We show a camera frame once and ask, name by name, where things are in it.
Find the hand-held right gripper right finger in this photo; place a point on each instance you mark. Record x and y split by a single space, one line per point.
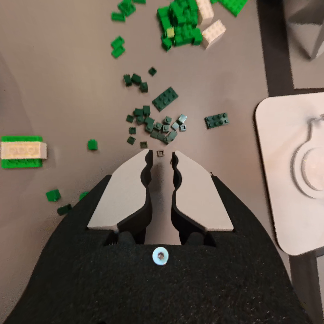
202 200

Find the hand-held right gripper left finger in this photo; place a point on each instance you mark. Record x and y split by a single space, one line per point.
124 197

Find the small bright green lego cube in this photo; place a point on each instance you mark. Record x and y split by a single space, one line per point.
53 195
83 195
92 145

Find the scattered dark green lego pieces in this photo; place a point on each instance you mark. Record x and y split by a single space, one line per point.
157 121

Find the green lego base, tan brick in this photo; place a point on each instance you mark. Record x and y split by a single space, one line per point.
23 152

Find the pile of bright green lego pieces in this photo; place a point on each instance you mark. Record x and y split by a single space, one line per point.
182 25

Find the white round-cornered base plate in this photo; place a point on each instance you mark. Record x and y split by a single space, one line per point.
288 177

